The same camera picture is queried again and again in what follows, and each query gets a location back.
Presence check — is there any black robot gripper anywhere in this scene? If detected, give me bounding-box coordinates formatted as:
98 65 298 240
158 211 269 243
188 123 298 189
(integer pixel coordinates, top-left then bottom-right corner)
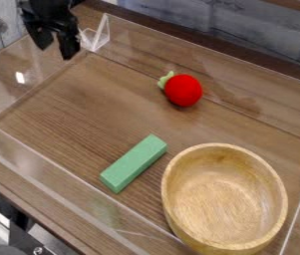
18 0 81 60

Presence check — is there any red plush fruit green leaf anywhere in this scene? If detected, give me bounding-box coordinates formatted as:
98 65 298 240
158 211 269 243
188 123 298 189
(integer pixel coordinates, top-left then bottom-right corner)
157 71 203 108

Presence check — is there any green rectangular block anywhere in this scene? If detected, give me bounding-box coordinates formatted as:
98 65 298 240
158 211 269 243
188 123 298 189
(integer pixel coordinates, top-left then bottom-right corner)
100 134 166 193

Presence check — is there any wooden oval bowl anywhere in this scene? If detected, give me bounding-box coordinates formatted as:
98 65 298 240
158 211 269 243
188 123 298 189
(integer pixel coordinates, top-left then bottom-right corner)
161 142 288 255

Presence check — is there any clear acrylic tray enclosure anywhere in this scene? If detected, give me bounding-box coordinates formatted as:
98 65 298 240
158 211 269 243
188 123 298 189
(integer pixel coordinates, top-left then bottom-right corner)
0 7 300 255

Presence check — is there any black metal frame bracket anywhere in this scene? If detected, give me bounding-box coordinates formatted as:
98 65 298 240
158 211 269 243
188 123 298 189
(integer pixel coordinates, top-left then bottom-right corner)
9 211 55 255

